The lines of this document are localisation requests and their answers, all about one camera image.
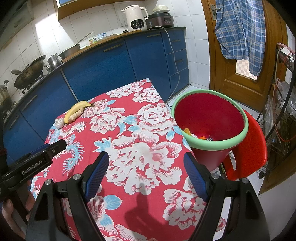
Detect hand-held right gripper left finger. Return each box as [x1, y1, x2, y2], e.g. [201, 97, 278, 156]
[26, 151, 110, 241]

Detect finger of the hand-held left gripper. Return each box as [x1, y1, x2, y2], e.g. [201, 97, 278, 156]
[30, 139, 67, 158]

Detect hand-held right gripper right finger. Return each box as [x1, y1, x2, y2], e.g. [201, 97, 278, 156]
[183, 152, 270, 241]

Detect red bucket with green rim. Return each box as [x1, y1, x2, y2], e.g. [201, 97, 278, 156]
[171, 90, 249, 172]

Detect person's left hand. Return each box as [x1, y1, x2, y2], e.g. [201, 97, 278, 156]
[0, 185, 35, 239]

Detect ginger root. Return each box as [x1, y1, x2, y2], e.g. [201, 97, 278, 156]
[68, 107, 85, 122]

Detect yellow banana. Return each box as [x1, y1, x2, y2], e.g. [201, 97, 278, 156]
[64, 100, 95, 125]

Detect red floral tablecloth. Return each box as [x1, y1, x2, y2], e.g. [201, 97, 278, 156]
[30, 78, 227, 241]

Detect red plastic chair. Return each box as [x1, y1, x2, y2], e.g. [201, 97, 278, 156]
[222, 109, 268, 181]

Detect black gas stove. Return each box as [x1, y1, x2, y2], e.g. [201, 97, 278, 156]
[22, 74, 44, 93]

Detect steel stock pot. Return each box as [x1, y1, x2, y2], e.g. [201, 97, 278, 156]
[0, 80, 13, 107]

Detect black wok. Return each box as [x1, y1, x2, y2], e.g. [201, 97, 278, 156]
[10, 55, 46, 90]

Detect steel kettle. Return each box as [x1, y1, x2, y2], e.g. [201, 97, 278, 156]
[45, 53, 63, 71]

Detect blue kitchen base cabinets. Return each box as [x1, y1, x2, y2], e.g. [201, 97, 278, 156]
[0, 27, 189, 163]

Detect wooden door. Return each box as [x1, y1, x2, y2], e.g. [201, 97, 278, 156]
[201, 0, 287, 112]

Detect white electric kettle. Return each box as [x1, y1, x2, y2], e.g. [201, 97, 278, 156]
[121, 5, 149, 32]

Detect blue plaid shirt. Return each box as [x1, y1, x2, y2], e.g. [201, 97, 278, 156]
[215, 0, 266, 76]

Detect dark rice cooker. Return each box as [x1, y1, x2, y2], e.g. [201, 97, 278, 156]
[146, 12, 174, 29]

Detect white plastic cover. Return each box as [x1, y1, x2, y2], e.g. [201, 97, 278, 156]
[153, 5, 170, 14]

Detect steel long-handled pan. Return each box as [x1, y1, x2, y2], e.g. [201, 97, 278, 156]
[58, 32, 93, 59]

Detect metal wire rack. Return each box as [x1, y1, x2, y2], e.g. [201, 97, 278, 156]
[257, 42, 296, 179]

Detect white power cable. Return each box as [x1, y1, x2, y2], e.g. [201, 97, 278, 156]
[159, 25, 181, 102]

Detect blue wall cabinet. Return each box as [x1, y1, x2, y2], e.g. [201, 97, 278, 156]
[57, 0, 116, 21]

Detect metal door handle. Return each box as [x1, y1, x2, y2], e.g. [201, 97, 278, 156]
[210, 5, 222, 20]

